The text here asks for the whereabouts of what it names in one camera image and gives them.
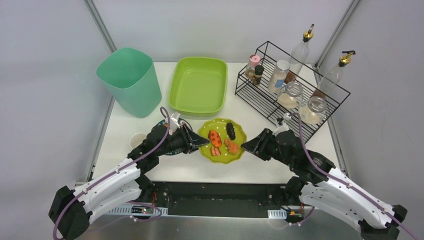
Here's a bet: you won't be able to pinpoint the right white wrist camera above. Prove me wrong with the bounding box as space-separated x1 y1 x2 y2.
273 114 291 136

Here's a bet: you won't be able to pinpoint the small black cap spice bottle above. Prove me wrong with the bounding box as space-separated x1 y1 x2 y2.
252 64 264 87

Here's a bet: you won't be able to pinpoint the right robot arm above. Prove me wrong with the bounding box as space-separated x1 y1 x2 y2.
241 128 408 240

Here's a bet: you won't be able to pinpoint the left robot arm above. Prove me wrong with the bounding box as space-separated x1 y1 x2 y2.
48 124 210 240

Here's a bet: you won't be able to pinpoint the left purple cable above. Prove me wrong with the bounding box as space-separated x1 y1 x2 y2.
52 106 171 240

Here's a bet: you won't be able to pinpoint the green dotted plate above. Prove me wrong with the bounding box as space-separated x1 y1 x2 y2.
197 118 247 164

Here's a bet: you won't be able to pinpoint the oil bottle gold spout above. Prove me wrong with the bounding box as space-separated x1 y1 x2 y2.
311 50 356 99

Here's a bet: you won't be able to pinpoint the pork belly piece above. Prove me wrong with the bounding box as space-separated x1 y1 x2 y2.
210 146 222 157

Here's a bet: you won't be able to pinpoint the tall oil bottle gold pump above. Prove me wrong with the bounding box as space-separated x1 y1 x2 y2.
284 24 315 84

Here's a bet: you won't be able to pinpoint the fried chicken nugget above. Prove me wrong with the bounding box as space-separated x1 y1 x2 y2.
224 138 240 155

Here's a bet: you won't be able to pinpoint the lime green plastic basin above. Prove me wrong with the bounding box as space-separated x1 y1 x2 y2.
168 56 228 117

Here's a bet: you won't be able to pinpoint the teal plastic bin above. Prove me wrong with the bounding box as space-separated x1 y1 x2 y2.
96 47 162 118

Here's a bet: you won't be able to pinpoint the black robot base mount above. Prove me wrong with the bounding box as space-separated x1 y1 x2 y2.
136 181 308 223

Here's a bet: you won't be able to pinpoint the glass jar beige contents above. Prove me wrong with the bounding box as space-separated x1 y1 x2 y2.
277 81 304 109

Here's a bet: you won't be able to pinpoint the large glass jar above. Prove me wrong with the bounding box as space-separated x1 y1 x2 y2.
298 96 327 125

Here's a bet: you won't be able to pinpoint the pink white mug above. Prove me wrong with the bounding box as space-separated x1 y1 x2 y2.
129 132 147 150

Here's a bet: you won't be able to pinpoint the white plate teal rim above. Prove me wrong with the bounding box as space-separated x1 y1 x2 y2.
156 117 193 156

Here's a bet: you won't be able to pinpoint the orange grilled fish piece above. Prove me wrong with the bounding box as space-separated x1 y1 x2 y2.
208 130 222 148

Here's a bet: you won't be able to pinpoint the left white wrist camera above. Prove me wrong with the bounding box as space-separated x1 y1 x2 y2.
168 111 181 135

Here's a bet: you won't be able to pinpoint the pink lid spice jar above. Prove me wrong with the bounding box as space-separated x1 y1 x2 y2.
244 54 261 80

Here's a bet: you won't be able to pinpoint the white grain shaker jar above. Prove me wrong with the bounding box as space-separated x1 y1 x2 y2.
267 60 290 94

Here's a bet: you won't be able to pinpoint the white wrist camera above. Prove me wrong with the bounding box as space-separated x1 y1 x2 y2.
168 111 181 135
273 114 291 136

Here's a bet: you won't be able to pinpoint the black wire rack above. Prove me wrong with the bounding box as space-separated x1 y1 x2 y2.
234 40 351 142

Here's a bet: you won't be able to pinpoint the black sea cucumber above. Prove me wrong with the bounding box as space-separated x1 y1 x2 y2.
225 122 236 141

